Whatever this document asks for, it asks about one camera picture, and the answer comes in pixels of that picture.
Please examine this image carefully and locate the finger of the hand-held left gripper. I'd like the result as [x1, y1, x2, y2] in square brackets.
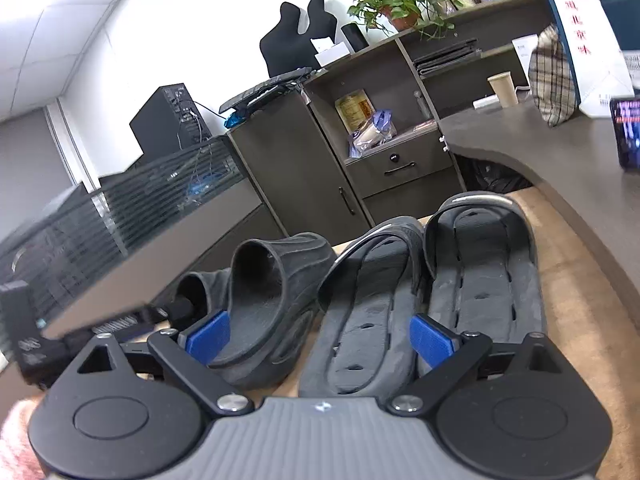
[166, 298, 202, 324]

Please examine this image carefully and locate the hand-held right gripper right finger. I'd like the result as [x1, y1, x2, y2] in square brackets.
[387, 312, 583, 417]

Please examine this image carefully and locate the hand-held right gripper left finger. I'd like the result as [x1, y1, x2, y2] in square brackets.
[50, 310, 256, 417]

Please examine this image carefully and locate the dark grey foam slipper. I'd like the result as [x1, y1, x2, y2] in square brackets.
[202, 232, 335, 388]
[175, 267, 237, 324]

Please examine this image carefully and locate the black slide sandal silver stripe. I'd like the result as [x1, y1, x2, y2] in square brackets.
[298, 216, 429, 397]
[422, 191, 547, 377]

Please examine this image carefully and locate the person's pink sleeved left forearm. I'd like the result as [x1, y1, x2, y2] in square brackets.
[0, 399, 51, 480]

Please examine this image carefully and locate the glass office partition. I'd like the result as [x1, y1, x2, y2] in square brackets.
[0, 134, 267, 356]

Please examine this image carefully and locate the dark wooden shelf cabinet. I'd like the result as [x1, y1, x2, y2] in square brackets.
[225, 0, 557, 229]

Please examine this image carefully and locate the grey window blind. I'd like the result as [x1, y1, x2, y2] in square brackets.
[0, 102, 83, 203]

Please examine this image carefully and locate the black computer tower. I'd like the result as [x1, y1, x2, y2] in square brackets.
[128, 83, 214, 157]

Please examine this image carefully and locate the clear plastic bag with contents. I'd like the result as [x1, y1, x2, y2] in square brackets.
[347, 109, 399, 159]

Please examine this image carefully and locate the dark wooden desk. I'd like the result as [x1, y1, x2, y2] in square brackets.
[439, 91, 640, 313]

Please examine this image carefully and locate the black keyboard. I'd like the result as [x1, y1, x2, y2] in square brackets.
[218, 66, 317, 114]

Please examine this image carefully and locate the yellow tin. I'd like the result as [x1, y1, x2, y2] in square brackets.
[334, 88, 375, 134]

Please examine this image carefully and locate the paper cup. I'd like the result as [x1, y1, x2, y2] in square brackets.
[487, 72, 518, 109]

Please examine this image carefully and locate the stack of black folders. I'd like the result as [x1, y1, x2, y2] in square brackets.
[412, 38, 484, 77]

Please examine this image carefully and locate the black smartphone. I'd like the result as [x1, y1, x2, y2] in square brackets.
[609, 94, 640, 171]

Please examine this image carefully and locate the plaid bag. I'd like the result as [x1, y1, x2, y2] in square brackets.
[528, 23, 581, 128]

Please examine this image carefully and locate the white tissue box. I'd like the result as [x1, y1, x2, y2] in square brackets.
[310, 36, 351, 68]

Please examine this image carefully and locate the black chair back cushion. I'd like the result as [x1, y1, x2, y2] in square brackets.
[259, 0, 341, 79]

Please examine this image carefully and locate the white paper gift bag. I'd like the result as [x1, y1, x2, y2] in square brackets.
[530, 0, 640, 119]

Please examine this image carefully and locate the black cylinder speaker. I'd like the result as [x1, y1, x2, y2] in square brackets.
[341, 22, 368, 53]

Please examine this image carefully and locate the cabinet drawer with black handle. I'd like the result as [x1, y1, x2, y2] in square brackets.
[346, 137, 456, 199]

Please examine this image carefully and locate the black computer cable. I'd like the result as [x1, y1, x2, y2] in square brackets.
[192, 99, 227, 122]

